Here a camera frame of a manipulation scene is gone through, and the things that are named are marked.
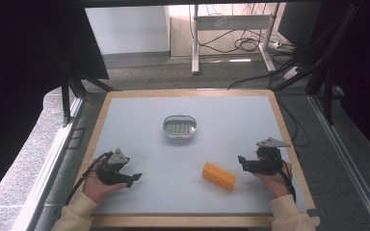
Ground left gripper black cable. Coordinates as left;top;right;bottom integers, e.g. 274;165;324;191
65;150;114;206

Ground aluminium rail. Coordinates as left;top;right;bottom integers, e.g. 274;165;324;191
11;95;86;231
307;94;370;231

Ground black floor cables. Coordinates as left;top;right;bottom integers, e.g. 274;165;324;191
196;3;316;90

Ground white desk frame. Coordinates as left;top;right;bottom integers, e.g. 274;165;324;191
191;3;281;75

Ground person's left hand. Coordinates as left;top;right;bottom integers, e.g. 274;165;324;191
82;157;128;204

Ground dark curtain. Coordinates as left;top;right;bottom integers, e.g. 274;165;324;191
311;0;370;165
0;0;110;210

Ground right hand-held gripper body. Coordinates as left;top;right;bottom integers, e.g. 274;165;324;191
246;137;292;176

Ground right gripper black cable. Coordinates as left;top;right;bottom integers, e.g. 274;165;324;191
266;153;298;204

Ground white soap dish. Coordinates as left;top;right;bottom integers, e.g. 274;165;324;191
162;115;198;140

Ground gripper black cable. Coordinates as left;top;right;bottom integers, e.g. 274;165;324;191
65;150;114;206
266;153;298;204

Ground orange soap bar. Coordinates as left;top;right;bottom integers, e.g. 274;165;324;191
201;162;238;193

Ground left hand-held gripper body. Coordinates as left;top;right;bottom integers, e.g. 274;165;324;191
95;147;131;187

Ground person's right hand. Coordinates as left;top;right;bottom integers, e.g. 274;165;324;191
252;160;294;199

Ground black metal stand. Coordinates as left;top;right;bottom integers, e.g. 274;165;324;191
271;3;362;126
56;51;117;127

